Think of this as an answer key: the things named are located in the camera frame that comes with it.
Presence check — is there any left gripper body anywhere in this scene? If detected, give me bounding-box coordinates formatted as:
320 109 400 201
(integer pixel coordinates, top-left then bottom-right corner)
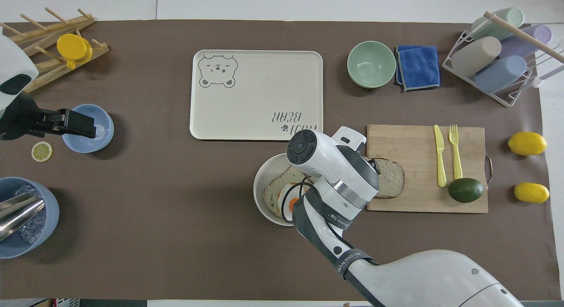
0 92 45 141

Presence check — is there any lemon slice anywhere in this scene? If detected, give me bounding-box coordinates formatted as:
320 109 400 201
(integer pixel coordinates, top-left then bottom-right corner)
31 141 53 163

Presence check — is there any wooden dish rack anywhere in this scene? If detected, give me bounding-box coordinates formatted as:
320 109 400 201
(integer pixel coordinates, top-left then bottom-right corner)
0 7 110 94

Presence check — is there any blue bowl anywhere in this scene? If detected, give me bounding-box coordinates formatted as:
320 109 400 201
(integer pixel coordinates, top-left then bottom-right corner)
61 104 115 154

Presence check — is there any yellow plastic cup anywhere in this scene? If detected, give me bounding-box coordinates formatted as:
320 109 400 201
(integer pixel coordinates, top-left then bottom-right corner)
56 33 93 70

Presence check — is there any metal scoop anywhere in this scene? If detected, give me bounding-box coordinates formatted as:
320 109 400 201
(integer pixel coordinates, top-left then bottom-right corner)
0 193 46 242

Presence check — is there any blue ice bucket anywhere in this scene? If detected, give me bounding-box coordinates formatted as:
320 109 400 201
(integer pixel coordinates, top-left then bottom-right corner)
0 177 60 259

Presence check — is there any beige bear print tray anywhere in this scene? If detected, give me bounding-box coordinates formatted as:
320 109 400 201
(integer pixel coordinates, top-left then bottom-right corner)
189 49 324 142

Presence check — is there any white bowl with bread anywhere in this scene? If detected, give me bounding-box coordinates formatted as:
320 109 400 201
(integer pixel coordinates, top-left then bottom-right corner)
253 153 311 227

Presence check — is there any bread slice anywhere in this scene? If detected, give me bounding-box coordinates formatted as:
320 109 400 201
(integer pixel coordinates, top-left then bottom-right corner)
370 158 405 199
262 166 314 218

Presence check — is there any fried egg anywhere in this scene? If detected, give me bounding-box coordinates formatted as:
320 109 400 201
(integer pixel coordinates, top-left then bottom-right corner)
278 183 311 215

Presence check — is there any green bowl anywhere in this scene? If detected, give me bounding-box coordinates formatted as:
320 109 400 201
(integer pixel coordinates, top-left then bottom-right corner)
347 41 397 89

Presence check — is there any wooden cutting board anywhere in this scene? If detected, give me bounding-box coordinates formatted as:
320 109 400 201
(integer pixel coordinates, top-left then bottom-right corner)
366 124 494 214

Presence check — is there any blue cloth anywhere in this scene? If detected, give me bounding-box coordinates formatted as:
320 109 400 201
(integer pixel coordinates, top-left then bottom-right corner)
395 44 441 92

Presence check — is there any yellow plastic knife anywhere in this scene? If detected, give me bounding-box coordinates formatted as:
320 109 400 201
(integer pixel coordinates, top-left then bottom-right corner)
433 124 448 188

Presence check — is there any yellow plastic fork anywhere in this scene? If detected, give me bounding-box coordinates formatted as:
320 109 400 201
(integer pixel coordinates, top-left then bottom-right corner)
449 124 464 181

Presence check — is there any green avocado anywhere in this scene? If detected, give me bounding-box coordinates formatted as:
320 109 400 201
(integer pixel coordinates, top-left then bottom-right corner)
447 178 485 204

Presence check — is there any beige cup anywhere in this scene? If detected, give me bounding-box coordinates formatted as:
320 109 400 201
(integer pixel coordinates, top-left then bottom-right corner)
451 36 502 78

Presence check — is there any blue cup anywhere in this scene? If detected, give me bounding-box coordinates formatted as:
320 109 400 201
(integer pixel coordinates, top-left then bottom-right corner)
474 55 527 94

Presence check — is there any green cup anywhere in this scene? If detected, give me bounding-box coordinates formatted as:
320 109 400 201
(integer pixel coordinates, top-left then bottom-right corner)
470 7 525 41

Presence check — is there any yellow lemon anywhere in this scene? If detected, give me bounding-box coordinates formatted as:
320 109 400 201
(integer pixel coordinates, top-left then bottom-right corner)
514 182 550 204
507 131 548 156

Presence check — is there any wooden rod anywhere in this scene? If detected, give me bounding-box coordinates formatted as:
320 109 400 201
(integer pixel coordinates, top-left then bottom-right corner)
483 11 564 64

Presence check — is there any purple cup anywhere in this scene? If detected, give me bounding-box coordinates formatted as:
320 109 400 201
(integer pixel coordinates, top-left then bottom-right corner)
499 24 553 59

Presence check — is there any black cable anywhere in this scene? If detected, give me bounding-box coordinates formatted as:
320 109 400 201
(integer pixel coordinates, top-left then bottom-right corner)
281 181 314 224

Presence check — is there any white wire rack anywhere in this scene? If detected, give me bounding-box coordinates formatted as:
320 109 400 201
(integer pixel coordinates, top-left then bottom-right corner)
442 11 564 107

